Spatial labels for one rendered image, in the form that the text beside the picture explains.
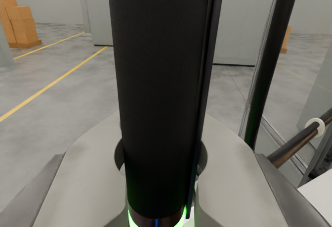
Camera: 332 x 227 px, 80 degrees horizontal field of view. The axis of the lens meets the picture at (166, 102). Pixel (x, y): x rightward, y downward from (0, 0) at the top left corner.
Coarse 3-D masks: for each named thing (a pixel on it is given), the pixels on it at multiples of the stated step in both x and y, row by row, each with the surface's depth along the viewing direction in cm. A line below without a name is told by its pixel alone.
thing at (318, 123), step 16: (288, 0) 11; (272, 16) 12; (288, 16) 12; (272, 32) 12; (272, 48) 12; (272, 64) 13; (256, 80) 14; (256, 96) 14; (256, 112) 15; (256, 128) 16; (320, 128) 30; (288, 144) 25; (272, 160) 23
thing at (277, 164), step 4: (328, 120) 33; (312, 132) 30; (316, 132) 30; (308, 136) 29; (312, 136) 30; (304, 140) 28; (308, 140) 29; (300, 144) 28; (304, 144) 28; (292, 148) 27; (296, 148) 27; (300, 148) 28; (288, 152) 26; (292, 152) 26; (284, 156) 25; (288, 156) 26; (280, 160) 25; (284, 160) 25; (276, 164) 24; (280, 164) 24
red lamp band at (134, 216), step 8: (184, 200) 11; (128, 208) 11; (184, 208) 11; (136, 216) 10; (144, 216) 10; (168, 216) 10; (176, 216) 10; (136, 224) 11; (144, 224) 10; (152, 224) 10; (160, 224) 10; (168, 224) 10
